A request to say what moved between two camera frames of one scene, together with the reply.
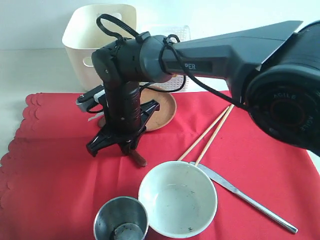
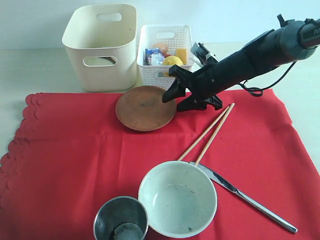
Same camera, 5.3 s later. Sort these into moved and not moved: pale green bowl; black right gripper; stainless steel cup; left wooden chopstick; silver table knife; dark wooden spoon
Moved: dark wooden spoon; black right gripper
Not moved: silver table knife; stainless steel cup; left wooden chopstick; pale green bowl
